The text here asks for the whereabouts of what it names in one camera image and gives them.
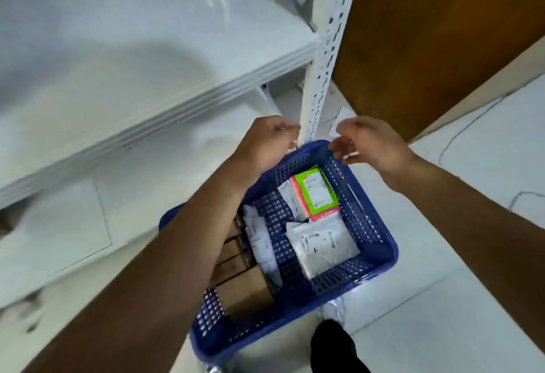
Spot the blue plastic basket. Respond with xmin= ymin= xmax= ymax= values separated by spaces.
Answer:
xmin=158 ymin=139 xmax=400 ymax=365

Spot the red mailer bag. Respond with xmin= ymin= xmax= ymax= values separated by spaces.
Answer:
xmin=290 ymin=176 xmax=341 ymax=223

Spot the grey floor cable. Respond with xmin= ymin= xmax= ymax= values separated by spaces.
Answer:
xmin=438 ymin=96 xmax=545 ymax=212

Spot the white paper sheet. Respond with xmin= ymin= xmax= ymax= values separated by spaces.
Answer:
xmin=328 ymin=106 xmax=357 ymax=138

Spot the person's right forearm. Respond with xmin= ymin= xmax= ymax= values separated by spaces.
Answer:
xmin=393 ymin=157 xmax=545 ymax=352

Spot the person's right leg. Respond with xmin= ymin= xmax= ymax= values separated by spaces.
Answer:
xmin=309 ymin=319 xmax=371 ymax=373

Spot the person's left forearm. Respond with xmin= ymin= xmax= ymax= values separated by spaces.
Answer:
xmin=23 ymin=160 xmax=261 ymax=373

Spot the person's right hand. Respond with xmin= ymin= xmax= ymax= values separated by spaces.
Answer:
xmin=328 ymin=116 xmax=420 ymax=193

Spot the green mailer bag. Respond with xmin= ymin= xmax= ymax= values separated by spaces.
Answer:
xmin=294 ymin=165 xmax=340 ymax=216

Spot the person's left hand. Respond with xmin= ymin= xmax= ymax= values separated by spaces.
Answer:
xmin=229 ymin=115 xmax=302 ymax=182

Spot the white metal shelf rack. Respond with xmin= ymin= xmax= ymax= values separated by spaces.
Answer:
xmin=0 ymin=0 xmax=365 ymax=309

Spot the light blue mailer bag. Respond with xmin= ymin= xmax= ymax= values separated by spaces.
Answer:
xmin=277 ymin=180 xmax=305 ymax=221

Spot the white mailer bag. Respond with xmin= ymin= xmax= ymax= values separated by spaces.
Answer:
xmin=284 ymin=214 xmax=362 ymax=280

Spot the white right shoe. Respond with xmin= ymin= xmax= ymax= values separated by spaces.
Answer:
xmin=321 ymin=296 xmax=346 ymax=325

